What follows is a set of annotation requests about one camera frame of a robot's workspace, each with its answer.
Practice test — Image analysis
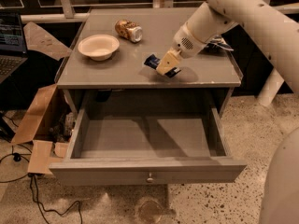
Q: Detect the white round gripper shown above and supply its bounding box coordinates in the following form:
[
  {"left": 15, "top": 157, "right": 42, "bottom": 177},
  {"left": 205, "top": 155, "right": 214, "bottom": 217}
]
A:
[{"left": 156, "top": 23, "right": 206, "bottom": 75}]

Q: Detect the dark blue rxbar wrapper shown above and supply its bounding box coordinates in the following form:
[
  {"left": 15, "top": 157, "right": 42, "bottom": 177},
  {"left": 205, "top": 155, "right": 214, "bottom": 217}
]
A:
[{"left": 144, "top": 54, "right": 180, "bottom": 78}]

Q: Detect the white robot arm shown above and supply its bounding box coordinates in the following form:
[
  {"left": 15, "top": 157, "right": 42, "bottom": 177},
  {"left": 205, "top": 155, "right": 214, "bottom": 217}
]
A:
[{"left": 156, "top": 0, "right": 299, "bottom": 224}]

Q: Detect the grey open top drawer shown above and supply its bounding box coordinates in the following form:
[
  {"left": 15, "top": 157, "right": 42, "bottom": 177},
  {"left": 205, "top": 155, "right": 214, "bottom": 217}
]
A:
[{"left": 49, "top": 89, "right": 248, "bottom": 187}]

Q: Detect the round metal drawer knob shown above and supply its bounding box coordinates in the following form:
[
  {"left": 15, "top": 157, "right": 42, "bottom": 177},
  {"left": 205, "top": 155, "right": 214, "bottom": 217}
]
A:
[{"left": 146, "top": 173, "right": 154, "bottom": 184}]

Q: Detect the blue white chip bag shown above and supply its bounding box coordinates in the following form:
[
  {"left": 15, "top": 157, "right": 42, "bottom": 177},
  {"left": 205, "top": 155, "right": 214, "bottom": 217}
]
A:
[{"left": 206, "top": 35, "right": 234, "bottom": 51}]

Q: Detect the gold crushed drink can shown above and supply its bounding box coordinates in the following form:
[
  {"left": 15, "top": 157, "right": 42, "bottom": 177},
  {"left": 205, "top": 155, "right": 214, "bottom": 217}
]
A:
[{"left": 115, "top": 20, "right": 143, "bottom": 43}]

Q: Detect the grey cabinet table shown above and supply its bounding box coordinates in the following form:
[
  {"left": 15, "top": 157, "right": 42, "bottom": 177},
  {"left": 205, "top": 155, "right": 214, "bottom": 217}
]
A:
[{"left": 57, "top": 7, "right": 242, "bottom": 111}]

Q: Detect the white paper bowl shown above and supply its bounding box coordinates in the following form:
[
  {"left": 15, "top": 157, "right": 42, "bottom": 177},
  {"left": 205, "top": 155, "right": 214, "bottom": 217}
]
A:
[{"left": 78, "top": 35, "right": 120, "bottom": 61}]

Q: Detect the white metal railing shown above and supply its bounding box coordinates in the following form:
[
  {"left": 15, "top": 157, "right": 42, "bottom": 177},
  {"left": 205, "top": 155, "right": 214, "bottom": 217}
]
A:
[{"left": 19, "top": 0, "right": 299, "bottom": 24}]

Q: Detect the brown cardboard flap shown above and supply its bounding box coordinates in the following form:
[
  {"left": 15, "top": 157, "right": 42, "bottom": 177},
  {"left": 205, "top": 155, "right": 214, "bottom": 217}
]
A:
[{"left": 23, "top": 21, "right": 72, "bottom": 61}]

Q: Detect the open black laptop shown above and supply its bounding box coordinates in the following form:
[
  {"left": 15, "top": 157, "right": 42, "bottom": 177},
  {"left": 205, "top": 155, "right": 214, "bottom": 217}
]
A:
[{"left": 0, "top": 10, "right": 28, "bottom": 84}]

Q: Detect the brown cardboard box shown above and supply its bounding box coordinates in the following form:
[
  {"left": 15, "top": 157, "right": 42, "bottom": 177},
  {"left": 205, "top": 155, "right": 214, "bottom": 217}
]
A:
[{"left": 11, "top": 84, "right": 71, "bottom": 175}]

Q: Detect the black floor cable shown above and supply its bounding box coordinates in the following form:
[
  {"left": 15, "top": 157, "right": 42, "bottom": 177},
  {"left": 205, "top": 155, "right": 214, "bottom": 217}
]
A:
[{"left": 0, "top": 113, "right": 84, "bottom": 224}]

